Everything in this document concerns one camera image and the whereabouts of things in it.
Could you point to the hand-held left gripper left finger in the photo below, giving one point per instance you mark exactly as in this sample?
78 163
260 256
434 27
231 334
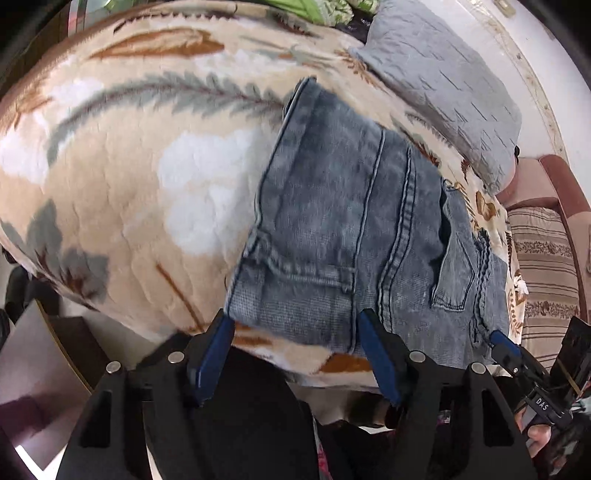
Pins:
212 357

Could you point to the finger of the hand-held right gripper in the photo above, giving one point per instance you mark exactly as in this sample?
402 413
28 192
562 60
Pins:
505 344

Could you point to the person's right hand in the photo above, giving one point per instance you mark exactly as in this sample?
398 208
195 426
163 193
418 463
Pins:
540 438

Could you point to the green patterned blanket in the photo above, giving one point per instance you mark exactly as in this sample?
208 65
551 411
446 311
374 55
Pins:
323 8

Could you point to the person's dark clothing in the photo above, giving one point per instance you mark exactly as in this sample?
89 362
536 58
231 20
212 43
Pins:
258 415

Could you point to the grey quilted pillow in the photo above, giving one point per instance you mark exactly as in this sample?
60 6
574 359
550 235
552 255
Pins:
443 78

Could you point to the small black object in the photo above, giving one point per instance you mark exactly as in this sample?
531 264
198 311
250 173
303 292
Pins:
516 152

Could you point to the dark cloth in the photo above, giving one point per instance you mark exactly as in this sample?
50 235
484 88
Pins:
355 23

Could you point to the striped sofa cushion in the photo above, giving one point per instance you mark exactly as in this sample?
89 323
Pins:
545 277

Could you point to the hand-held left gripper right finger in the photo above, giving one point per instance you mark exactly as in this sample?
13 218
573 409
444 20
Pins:
379 362

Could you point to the blue denim pants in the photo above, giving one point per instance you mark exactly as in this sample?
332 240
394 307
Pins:
351 240

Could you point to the small table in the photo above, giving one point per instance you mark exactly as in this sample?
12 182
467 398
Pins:
32 383

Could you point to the leaf-print blanket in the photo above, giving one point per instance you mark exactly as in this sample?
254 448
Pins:
138 184

